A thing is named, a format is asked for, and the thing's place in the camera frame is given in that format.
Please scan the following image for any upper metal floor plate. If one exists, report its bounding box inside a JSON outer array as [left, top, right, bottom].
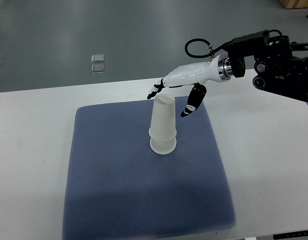
[[91, 53, 105, 63]]

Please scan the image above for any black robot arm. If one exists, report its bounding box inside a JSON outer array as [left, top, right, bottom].
[[223, 30, 308, 103]]

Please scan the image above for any wooden furniture corner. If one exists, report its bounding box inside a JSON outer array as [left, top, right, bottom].
[[279, 0, 308, 9]]

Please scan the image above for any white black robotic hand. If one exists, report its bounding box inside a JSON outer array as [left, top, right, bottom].
[[147, 55, 234, 118]]

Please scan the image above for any blue quilted cushion mat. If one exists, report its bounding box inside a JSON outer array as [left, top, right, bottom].
[[62, 100, 236, 240]]

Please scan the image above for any black table control panel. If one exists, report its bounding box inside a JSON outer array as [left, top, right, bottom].
[[272, 230, 308, 240]]

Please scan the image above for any white paper cup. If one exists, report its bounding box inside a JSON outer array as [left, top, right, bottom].
[[150, 137, 177, 155], [148, 94, 177, 142]]

